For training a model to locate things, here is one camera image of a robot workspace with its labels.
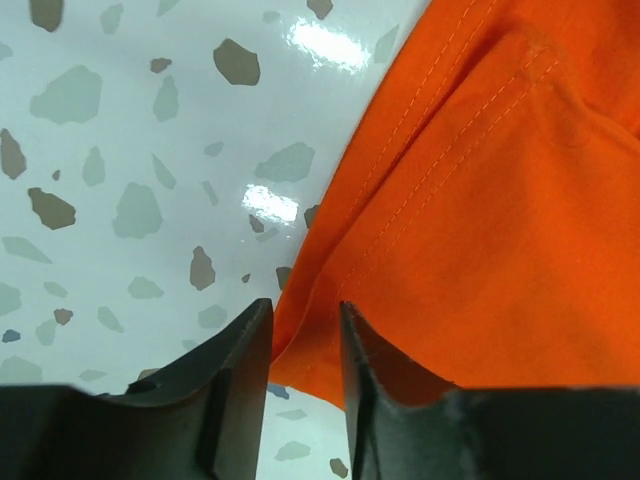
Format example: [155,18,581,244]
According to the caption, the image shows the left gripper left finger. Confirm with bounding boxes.
[1,299,273,479]

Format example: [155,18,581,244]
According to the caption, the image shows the orange t shirt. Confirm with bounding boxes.
[270,1,639,405]

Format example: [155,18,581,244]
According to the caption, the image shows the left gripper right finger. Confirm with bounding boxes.
[340,303,639,480]

